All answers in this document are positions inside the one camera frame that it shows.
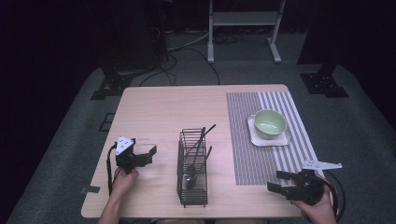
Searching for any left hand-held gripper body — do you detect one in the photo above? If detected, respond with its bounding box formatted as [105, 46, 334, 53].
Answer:
[114, 135, 148, 175]

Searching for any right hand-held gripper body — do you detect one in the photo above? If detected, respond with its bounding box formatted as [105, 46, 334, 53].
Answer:
[285, 160, 344, 207]

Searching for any person's left hand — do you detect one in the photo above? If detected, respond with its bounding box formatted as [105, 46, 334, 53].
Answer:
[110, 167, 140, 198]

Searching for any person's right hand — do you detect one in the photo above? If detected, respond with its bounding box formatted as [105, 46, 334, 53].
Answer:
[290, 173, 339, 224]

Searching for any white square plate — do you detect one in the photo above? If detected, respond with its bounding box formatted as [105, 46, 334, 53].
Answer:
[247, 114, 292, 148]

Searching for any black tape square outline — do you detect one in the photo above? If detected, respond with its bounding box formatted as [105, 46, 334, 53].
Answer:
[98, 112, 117, 133]

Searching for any black spoon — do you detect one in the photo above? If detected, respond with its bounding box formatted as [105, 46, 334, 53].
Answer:
[185, 126, 206, 190]

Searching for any grey tape strip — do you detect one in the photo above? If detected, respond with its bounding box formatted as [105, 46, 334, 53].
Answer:
[78, 185, 102, 195]

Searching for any long black utensil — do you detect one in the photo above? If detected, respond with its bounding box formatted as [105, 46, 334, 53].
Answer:
[184, 123, 217, 156]

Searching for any green bowl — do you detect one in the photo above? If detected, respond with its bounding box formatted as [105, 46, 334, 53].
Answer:
[253, 108, 289, 141]

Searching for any short black utensil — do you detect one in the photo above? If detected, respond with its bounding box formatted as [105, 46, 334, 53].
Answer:
[197, 145, 213, 174]

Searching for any grey striped placemat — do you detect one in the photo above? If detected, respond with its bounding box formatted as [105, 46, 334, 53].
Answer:
[225, 91, 325, 187]

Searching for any black floor stand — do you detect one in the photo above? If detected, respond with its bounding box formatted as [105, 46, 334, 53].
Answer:
[90, 46, 171, 102]
[296, 0, 350, 99]

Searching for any white metal stand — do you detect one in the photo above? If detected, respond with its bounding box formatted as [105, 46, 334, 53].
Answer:
[206, 0, 287, 65]

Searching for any left hand-held gripper black cable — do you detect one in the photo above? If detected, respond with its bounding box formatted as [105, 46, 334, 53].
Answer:
[106, 142, 123, 197]

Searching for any hand-held gripper black cable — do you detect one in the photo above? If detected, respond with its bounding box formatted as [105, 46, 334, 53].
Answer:
[106, 142, 123, 197]
[322, 169, 347, 223]

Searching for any right hand-held gripper black cable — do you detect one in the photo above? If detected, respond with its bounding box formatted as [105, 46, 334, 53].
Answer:
[322, 169, 347, 223]

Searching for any black wire cutlery basket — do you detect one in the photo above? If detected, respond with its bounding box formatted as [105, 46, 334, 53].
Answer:
[176, 128, 209, 209]

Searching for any black floor cable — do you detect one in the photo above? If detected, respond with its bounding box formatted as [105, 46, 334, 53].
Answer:
[137, 47, 221, 88]

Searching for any grey floor cable bundle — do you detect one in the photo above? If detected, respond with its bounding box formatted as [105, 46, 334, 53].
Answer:
[166, 26, 210, 53]

